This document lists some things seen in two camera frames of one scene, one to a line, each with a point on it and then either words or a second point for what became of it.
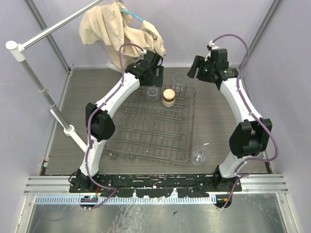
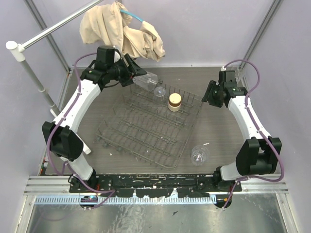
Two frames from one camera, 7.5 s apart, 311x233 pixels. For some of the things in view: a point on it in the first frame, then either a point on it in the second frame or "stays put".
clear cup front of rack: [199, 155] stays put
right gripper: [199, 62] → [211, 101]
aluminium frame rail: [60, 185] stays put
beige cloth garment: [108, 24] stays put
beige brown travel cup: [168, 97] → [175, 102]
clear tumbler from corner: [152, 91] → [159, 94]
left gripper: [157, 76] → [128, 73]
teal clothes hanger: [136, 16] stays put
